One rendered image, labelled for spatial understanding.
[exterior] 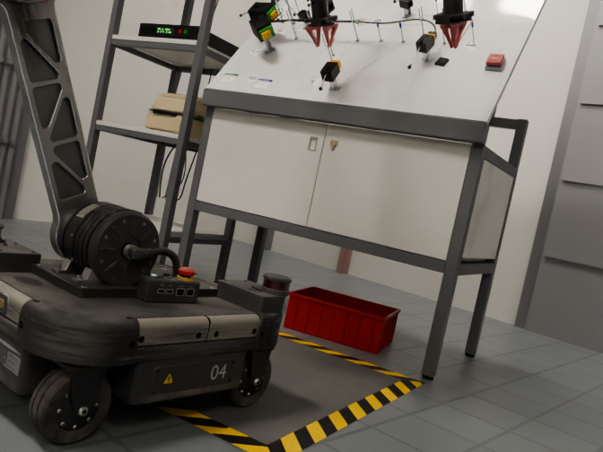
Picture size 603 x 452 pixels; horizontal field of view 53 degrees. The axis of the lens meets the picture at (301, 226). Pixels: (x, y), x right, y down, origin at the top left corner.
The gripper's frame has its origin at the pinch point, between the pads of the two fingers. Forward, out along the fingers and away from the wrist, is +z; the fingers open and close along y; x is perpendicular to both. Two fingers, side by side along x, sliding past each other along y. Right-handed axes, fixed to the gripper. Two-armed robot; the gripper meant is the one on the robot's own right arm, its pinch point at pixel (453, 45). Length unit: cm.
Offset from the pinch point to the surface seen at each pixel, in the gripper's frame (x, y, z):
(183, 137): 20, 115, 35
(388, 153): -0.9, 26.5, 37.8
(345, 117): 0, 43, 26
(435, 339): 24, -4, 91
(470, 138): -5.6, -2.2, 30.6
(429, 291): -130, 91, 188
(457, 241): 7, -4, 62
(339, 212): 13, 40, 58
